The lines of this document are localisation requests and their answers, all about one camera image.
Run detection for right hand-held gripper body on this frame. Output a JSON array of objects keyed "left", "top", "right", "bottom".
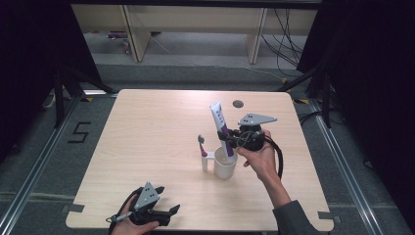
[{"left": 235, "top": 113, "right": 279, "bottom": 152}]

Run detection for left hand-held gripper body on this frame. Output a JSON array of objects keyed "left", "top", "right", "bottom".
[{"left": 131, "top": 181, "right": 161, "bottom": 227}]

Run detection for white purple toothpaste tube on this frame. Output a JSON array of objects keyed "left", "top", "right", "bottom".
[{"left": 209, "top": 101, "right": 236, "bottom": 158}]

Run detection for pink toothbrush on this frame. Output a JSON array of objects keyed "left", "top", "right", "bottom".
[{"left": 197, "top": 134, "right": 209, "bottom": 159}]

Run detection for white cup with handle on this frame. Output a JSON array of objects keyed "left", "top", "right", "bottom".
[{"left": 201, "top": 146, "right": 240, "bottom": 181}]

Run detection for person's left hand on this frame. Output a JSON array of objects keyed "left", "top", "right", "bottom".
[{"left": 111, "top": 195, "right": 161, "bottom": 235}]

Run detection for person's right hand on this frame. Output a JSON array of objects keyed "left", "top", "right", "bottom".
[{"left": 236, "top": 129, "right": 280, "bottom": 184}]

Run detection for black metal stand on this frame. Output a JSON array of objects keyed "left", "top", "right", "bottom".
[
  {"left": 53, "top": 65, "right": 119, "bottom": 129},
  {"left": 276, "top": 62, "right": 333, "bottom": 129}
]

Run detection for grey tape strip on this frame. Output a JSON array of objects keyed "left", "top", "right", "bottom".
[
  {"left": 62, "top": 203, "right": 85, "bottom": 214},
  {"left": 317, "top": 211, "right": 343, "bottom": 225}
]

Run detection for light wooden shelf unit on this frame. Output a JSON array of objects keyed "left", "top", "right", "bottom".
[{"left": 71, "top": 3, "right": 319, "bottom": 65}]

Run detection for black curtain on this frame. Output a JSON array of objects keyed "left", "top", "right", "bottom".
[
  {"left": 296, "top": 0, "right": 415, "bottom": 224},
  {"left": 0, "top": 0, "right": 103, "bottom": 165}
]

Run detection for small coloured items under shelf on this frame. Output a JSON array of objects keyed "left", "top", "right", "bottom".
[{"left": 106, "top": 30, "right": 132, "bottom": 55}]

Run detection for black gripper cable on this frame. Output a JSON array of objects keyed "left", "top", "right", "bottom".
[
  {"left": 263, "top": 134, "right": 285, "bottom": 180},
  {"left": 108, "top": 186, "right": 145, "bottom": 235}
]

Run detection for grey metal cable plug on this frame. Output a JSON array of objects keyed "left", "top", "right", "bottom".
[{"left": 105, "top": 211, "right": 135, "bottom": 224}]

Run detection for black floor cable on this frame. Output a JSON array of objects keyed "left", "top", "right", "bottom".
[{"left": 297, "top": 110, "right": 325, "bottom": 126}]

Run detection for hanging black cables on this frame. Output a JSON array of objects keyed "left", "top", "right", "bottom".
[{"left": 260, "top": 8, "right": 305, "bottom": 78}]

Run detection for aluminium floor rail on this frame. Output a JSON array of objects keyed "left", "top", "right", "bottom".
[
  {"left": 308, "top": 99, "right": 387, "bottom": 235},
  {"left": 0, "top": 94, "right": 81, "bottom": 235}
]

